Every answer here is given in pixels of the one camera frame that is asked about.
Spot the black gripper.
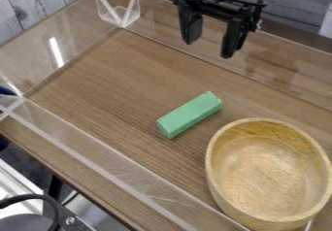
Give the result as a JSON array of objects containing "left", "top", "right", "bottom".
[{"left": 174, "top": 0, "right": 266, "bottom": 58}]

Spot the green rectangular block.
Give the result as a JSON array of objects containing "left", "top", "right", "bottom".
[{"left": 155, "top": 91, "right": 223, "bottom": 139}]

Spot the brown wooden bowl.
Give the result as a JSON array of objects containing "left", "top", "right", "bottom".
[{"left": 204, "top": 117, "right": 332, "bottom": 231}]

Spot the black table leg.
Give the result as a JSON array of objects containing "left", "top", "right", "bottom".
[{"left": 48, "top": 176, "right": 62, "bottom": 200}]

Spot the black metal clamp plate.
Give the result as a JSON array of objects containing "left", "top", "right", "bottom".
[{"left": 41, "top": 196, "right": 96, "bottom": 231}]

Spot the clear acrylic corner bracket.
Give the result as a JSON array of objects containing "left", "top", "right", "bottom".
[{"left": 96, "top": 0, "right": 140, "bottom": 28}]

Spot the clear acrylic front wall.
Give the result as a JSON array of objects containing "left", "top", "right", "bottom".
[{"left": 0, "top": 78, "right": 250, "bottom": 231}]

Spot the black cable loop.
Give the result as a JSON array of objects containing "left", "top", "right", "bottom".
[{"left": 0, "top": 193, "right": 62, "bottom": 231}]

